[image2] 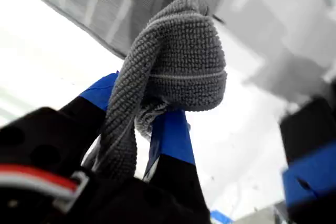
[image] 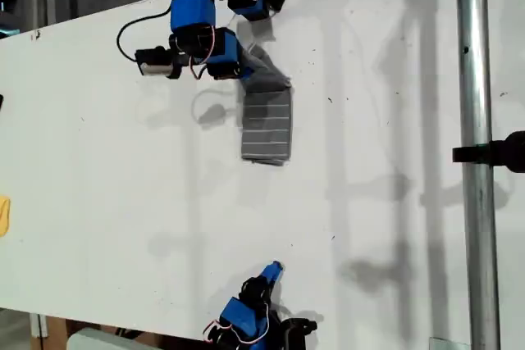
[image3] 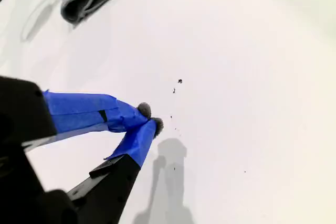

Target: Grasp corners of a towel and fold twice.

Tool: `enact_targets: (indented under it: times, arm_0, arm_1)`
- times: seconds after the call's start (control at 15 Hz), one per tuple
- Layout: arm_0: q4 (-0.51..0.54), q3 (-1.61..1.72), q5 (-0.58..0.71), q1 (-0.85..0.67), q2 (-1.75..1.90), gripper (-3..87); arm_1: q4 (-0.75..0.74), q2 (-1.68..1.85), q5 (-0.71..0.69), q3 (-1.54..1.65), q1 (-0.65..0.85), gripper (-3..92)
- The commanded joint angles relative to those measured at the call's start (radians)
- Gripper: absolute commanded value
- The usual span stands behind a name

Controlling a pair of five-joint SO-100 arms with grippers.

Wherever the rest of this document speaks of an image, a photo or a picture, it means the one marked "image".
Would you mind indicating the yellow object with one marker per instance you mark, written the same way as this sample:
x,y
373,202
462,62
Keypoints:
x,y
4,214

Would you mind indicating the black clamp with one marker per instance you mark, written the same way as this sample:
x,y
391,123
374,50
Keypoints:
x,y
504,151

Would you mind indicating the steel post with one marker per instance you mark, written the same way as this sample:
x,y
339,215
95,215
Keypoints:
x,y
476,79

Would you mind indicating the white box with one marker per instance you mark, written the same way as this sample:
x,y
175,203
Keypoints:
x,y
94,342

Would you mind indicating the grey striped towel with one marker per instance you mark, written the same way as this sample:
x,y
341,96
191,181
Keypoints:
x,y
266,128

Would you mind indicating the wooden board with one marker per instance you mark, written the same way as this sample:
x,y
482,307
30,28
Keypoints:
x,y
57,335

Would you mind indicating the black camera box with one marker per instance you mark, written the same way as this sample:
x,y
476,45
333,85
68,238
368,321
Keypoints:
x,y
295,333
153,65

